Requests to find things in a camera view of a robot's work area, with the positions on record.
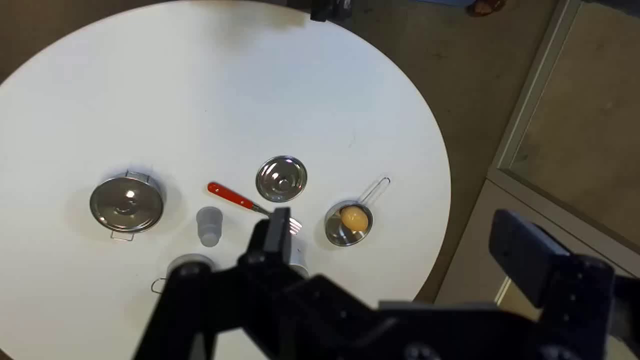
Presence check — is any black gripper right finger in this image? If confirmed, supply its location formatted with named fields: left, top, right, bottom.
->
left=489, top=208, right=576, bottom=310

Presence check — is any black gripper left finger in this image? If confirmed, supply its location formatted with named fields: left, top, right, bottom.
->
left=242, top=206, right=296, bottom=267

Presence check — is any small steel saucepan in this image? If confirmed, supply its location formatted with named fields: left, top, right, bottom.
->
left=322, top=174, right=395, bottom=249

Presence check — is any clear plastic cup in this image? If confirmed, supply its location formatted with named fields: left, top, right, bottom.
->
left=194, top=204, right=225, bottom=249

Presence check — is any yellow toy egg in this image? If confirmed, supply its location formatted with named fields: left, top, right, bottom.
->
left=339, top=204, right=370, bottom=233

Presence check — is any steel pot with lid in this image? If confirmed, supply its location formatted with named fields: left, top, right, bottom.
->
left=88, top=167, right=169, bottom=243

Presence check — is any red shoe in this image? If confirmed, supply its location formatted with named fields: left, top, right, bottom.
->
left=467, top=0, right=509, bottom=18

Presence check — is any steel mug with wire handle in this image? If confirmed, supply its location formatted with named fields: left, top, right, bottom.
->
left=149, top=251, right=219, bottom=295

